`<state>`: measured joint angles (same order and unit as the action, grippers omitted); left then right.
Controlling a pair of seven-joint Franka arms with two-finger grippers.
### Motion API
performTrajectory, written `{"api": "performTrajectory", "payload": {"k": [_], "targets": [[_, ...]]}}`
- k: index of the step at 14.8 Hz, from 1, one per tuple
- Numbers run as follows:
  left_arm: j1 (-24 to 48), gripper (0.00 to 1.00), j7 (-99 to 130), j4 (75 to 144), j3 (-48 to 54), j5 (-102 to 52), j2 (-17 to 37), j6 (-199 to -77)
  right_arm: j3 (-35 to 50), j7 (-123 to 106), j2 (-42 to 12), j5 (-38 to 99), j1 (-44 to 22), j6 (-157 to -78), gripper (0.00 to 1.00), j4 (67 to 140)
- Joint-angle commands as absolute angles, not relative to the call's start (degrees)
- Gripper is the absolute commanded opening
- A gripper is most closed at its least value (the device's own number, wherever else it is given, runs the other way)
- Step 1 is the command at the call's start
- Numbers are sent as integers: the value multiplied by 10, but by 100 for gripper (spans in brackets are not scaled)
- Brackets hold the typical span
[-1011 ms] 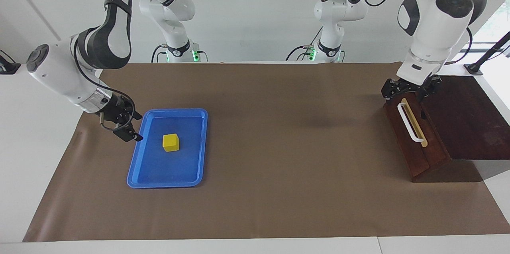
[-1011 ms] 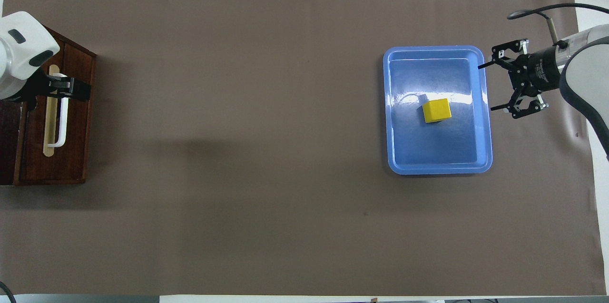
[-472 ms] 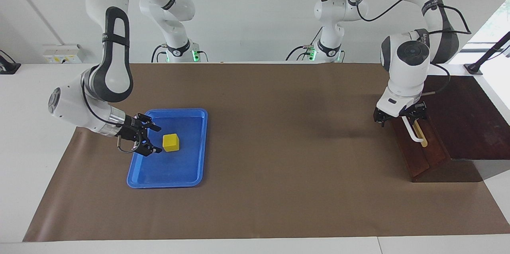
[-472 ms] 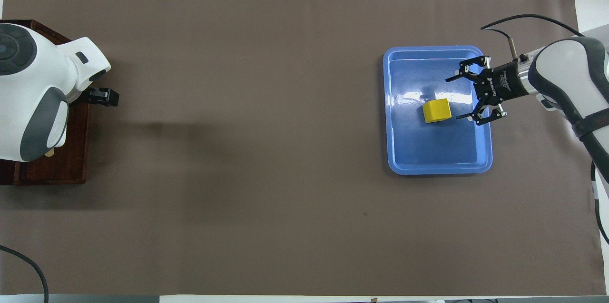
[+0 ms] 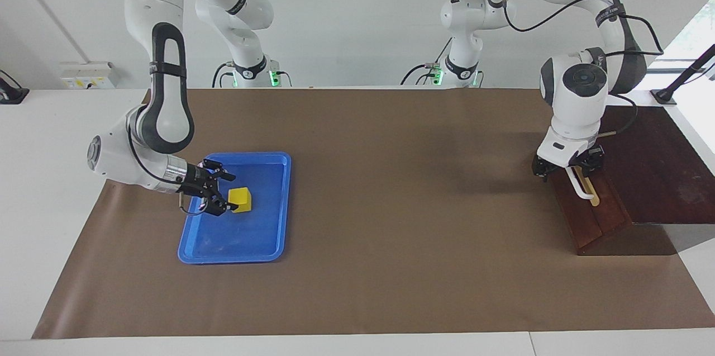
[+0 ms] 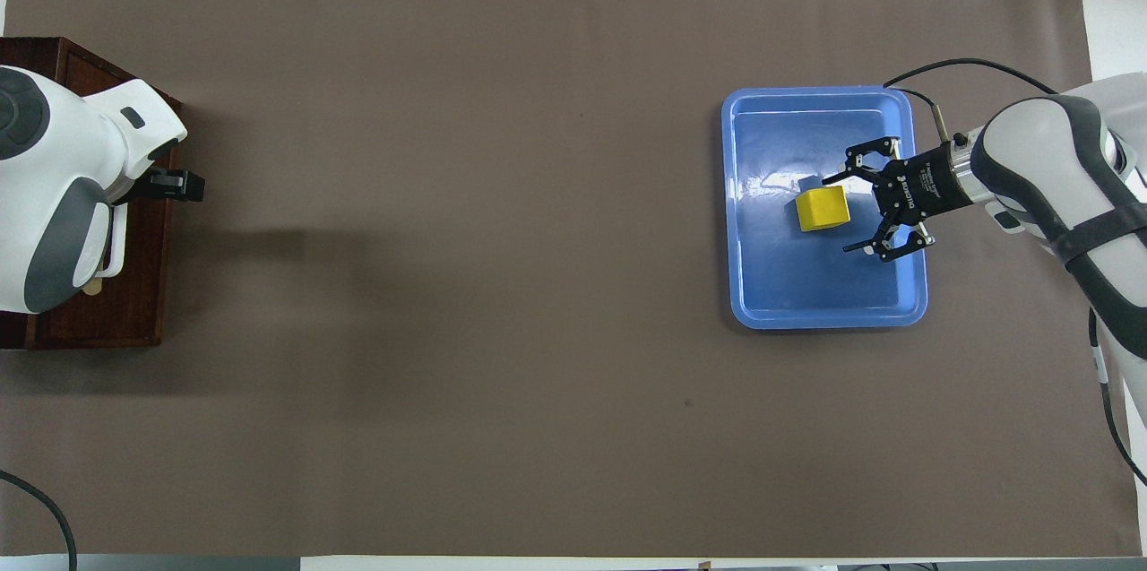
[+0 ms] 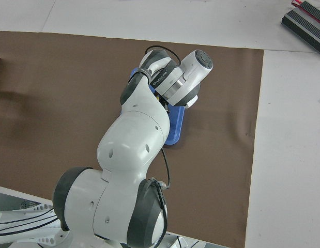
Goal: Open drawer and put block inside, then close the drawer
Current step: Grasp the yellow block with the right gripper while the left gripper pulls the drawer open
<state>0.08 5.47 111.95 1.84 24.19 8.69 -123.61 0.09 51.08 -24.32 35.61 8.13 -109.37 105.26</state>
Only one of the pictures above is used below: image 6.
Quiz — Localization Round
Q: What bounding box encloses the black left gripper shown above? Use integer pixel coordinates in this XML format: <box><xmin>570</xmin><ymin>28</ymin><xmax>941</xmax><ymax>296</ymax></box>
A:
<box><xmin>134</xmin><ymin>168</ymin><xmax>206</xmax><ymax>203</ymax></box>

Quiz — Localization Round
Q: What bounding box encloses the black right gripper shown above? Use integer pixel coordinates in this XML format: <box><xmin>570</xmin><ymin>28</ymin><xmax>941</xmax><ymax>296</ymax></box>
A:
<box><xmin>822</xmin><ymin>136</ymin><xmax>978</xmax><ymax>264</ymax></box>

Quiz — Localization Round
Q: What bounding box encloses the yellow block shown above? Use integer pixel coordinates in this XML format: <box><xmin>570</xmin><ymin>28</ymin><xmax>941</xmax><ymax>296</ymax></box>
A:
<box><xmin>796</xmin><ymin>186</ymin><xmax>850</xmax><ymax>233</ymax></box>

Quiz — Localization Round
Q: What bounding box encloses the white drawer handle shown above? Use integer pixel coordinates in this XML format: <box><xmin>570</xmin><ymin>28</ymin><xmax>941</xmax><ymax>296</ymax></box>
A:
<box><xmin>88</xmin><ymin>202</ymin><xmax>128</xmax><ymax>281</ymax></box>

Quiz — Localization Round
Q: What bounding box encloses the blue plastic tray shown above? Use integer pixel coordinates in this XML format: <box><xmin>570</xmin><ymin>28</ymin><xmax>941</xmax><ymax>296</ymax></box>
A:
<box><xmin>721</xmin><ymin>87</ymin><xmax>929</xmax><ymax>330</ymax></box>

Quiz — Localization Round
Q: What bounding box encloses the dark wooden cabinet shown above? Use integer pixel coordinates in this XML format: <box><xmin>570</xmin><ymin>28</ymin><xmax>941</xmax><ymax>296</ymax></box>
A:
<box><xmin>0</xmin><ymin>36</ymin><xmax>185</xmax><ymax>350</ymax></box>

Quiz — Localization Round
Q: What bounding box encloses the brown table mat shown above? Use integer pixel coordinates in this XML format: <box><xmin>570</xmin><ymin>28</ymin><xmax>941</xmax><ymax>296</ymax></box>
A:
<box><xmin>0</xmin><ymin>0</ymin><xmax>1144</xmax><ymax>558</ymax></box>

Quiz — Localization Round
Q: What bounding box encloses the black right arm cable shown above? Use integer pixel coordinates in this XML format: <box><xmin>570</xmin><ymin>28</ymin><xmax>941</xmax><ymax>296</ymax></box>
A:
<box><xmin>883</xmin><ymin>58</ymin><xmax>1147</xmax><ymax>466</ymax></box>

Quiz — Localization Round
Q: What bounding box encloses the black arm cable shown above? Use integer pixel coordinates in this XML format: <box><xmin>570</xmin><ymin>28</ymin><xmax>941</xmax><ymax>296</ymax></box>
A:
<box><xmin>0</xmin><ymin>469</ymin><xmax>78</xmax><ymax>571</ymax></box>
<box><xmin>883</xmin><ymin>58</ymin><xmax>1147</xmax><ymax>466</ymax></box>

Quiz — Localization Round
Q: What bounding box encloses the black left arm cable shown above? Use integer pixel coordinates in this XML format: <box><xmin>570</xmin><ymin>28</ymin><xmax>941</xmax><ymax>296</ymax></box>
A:
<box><xmin>0</xmin><ymin>469</ymin><xmax>78</xmax><ymax>571</ymax></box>

